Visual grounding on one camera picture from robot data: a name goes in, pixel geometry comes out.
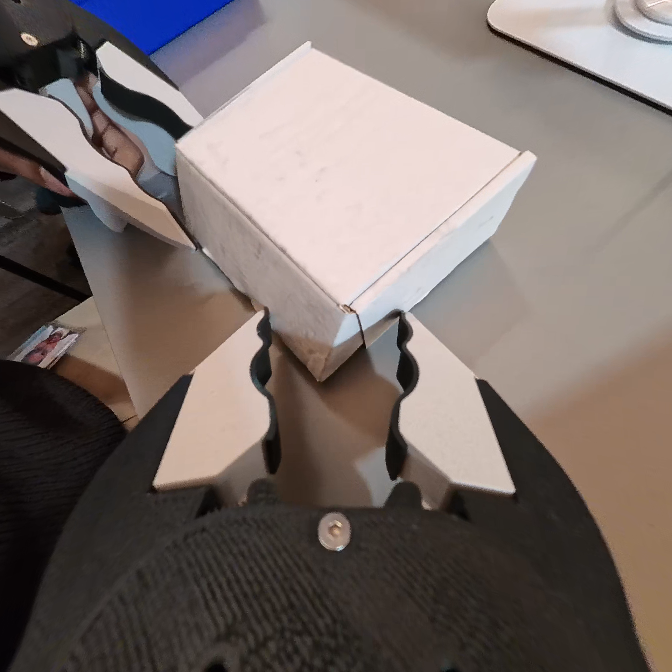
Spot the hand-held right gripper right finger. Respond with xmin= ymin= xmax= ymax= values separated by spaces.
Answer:
xmin=386 ymin=311 xmax=517 ymax=497

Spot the grey desk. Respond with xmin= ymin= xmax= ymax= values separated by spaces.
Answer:
xmin=62 ymin=0 xmax=672 ymax=552

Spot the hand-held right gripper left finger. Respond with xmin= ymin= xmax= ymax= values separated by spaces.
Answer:
xmin=152 ymin=310 xmax=281 ymax=491

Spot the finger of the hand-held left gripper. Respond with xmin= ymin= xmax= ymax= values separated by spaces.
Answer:
xmin=0 ymin=89 xmax=198 ymax=251
xmin=96 ymin=41 xmax=204 ymax=186

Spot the printed photo card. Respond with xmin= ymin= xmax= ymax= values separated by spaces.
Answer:
xmin=10 ymin=323 xmax=86 ymax=370

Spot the white stand with wooden board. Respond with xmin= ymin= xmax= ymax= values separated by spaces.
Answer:
xmin=485 ymin=0 xmax=672 ymax=112

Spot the person's left hand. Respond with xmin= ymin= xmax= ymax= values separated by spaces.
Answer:
xmin=0 ymin=144 xmax=86 ymax=199

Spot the white cardboard mailer box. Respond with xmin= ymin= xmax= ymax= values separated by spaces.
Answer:
xmin=176 ymin=42 xmax=538 ymax=383

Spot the blue plastic bin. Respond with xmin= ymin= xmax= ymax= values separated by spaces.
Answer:
xmin=79 ymin=0 xmax=233 ymax=56

